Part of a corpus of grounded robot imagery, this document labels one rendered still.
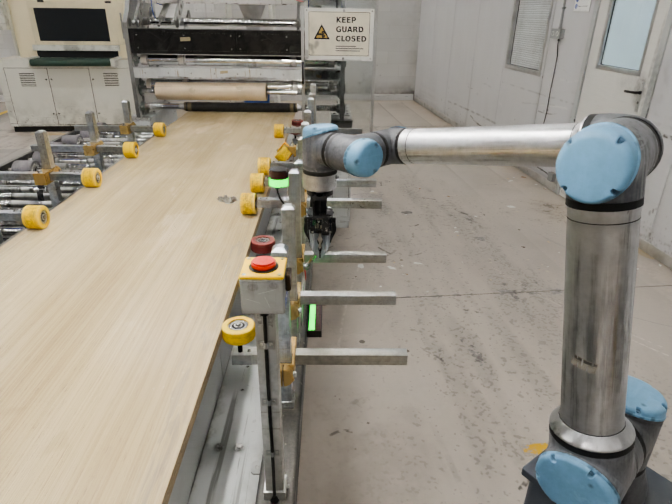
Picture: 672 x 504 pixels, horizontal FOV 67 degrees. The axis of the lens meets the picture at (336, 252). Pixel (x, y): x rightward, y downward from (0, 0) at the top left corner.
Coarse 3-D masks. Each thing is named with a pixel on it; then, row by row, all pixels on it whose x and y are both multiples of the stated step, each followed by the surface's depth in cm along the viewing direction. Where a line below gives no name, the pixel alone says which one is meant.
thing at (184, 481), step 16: (272, 192) 275; (240, 304) 176; (224, 352) 150; (224, 368) 150; (208, 384) 130; (208, 400) 130; (208, 416) 130; (192, 432) 114; (192, 448) 115; (192, 464) 115; (176, 480) 102; (192, 480) 115; (176, 496) 103
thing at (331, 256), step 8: (256, 256) 168; (304, 256) 168; (328, 256) 168; (336, 256) 168; (344, 256) 168; (352, 256) 169; (360, 256) 169; (368, 256) 169; (376, 256) 169; (384, 256) 169
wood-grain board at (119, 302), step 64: (192, 128) 322; (256, 128) 325; (128, 192) 210; (192, 192) 211; (0, 256) 155; (64, 256) 155; (128, 256) 156; (192, 256) 157; (0, 320) 123; (64, 320) 124; (128, 320) 124; (192, 320) 125; (0, 384) 103; (64, 384) 103; (128, 384) 103; (192, 384) 103; (0, 448) 88; (64, 448) 88; (128, 448) 88
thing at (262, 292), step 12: (276, 264) 82; (240, 276) 79; (252, 276) 79; (264, 276) 79; (276, 276) 79; (240, 288) 79; (252, 288) 79; (264, 288) 79; (276, 288) 79; (252, 300) 80; (264, 300) 80; (276, 300) 80; (252, 312) 81; (264, 312) 81; (276, 312) 81
